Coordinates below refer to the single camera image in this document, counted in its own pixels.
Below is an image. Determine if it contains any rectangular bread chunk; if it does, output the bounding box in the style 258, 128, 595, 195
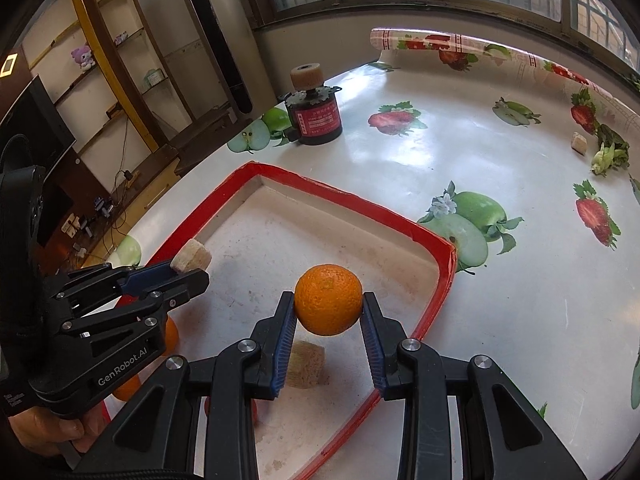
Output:
285, 341, 326, 390

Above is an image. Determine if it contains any person's left hand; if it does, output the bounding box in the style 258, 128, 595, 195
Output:
7, 401, 107, 458

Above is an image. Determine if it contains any red rimmed white tray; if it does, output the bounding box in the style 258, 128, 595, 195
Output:
97, 161, 458, 480

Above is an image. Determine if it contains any black motor with red label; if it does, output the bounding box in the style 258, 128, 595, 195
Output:
284, 85, 345, 147

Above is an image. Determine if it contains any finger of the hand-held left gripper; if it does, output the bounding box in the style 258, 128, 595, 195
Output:
65, 261, 177, 296
56, 269, 211, 337

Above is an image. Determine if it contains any wooden stool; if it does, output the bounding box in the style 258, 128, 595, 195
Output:
172, 107, 237, 177

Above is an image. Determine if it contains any purple plush toy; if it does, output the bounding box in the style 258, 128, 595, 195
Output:
71, 45, 97, 71

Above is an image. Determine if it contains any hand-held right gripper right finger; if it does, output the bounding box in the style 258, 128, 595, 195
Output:
361, 291, 588, 480

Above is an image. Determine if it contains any wooden television cabinet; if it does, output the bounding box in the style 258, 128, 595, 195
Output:
50, 142, 181, 271

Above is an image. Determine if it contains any green bok choy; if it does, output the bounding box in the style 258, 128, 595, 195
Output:
590, 124, 632, 177

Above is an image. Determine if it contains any orange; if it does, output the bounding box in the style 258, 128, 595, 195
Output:
161, 316, 180, 356
294, 263, 364, 337
112, 375, 143, 402

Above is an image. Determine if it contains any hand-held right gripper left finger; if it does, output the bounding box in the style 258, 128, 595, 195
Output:
75, 290, 298, 480

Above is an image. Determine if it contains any white tower air conditioner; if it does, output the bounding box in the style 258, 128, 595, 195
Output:
170, 0, 278, 116

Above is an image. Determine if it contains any wooden wall shelf unit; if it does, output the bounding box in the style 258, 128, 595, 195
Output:
20, 0, 201, 171

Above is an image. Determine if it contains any tan cork wheel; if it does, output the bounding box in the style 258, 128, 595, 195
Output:
290, 62, 326, 90

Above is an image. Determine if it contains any fruit printed tablecloth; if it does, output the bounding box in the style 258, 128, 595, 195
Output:
85, 27, 640, 480

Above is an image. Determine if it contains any black television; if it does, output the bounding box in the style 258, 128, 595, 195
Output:
0, 75, 77, 248

